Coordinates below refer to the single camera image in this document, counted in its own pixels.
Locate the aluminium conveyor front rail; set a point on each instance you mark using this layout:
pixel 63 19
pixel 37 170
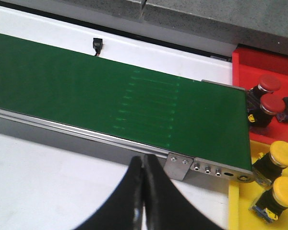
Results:
pixel 104 146

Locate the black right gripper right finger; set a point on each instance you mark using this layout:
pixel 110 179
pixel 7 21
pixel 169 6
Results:
pixel 166 208

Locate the grey stone slab left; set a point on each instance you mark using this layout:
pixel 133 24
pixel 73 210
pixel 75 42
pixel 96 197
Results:
pixel 130 9

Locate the metal conveyor end bracket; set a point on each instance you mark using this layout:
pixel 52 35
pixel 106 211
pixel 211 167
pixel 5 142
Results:
pixel 177 166

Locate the grey stone slab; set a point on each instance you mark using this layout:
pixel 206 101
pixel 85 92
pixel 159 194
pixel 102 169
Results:
pixel 262 24
pixel 130 9

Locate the yellow plastic tray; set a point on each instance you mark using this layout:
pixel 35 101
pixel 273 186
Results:
pixel 241 197

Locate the white conveyor back panel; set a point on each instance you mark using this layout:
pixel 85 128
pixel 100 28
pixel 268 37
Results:
pixel 118 48

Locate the black conveyor sensor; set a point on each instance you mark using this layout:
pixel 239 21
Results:
pixel 97 45

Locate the yellow mushroom push button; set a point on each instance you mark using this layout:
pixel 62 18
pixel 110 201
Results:
pixel 270 165
pixel 272 202

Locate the grey stone slab right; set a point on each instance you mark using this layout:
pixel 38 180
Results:
pixel 262 24

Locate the green conveyor belt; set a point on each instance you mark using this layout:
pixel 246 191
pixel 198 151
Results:
pixel 185 116

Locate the red plastic tray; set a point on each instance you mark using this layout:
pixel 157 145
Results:
pixel 247 66

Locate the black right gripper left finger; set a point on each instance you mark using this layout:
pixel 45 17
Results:
pixel 123 210

